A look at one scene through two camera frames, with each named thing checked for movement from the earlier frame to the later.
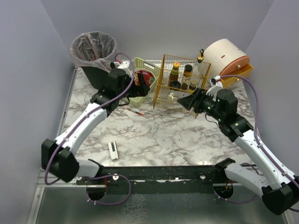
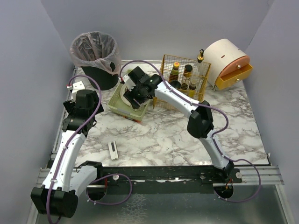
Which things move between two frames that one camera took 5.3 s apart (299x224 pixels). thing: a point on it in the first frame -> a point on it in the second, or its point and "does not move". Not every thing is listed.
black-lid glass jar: x=175 y=84 does not move
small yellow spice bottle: x=192 y=85 does not move
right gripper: x=199 y=100 -> x=133 y=98
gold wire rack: x=178 y=78 does not move
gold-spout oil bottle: x=201 y=57 does not move
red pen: x=135 y=111 -> x=135 y=120
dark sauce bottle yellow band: x=185 y=84 does not move
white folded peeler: x=113 y=150 does not move
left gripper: x=137 y=83 -> x=69 y=106
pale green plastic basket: x=137 y=64 -> x=117 y=103
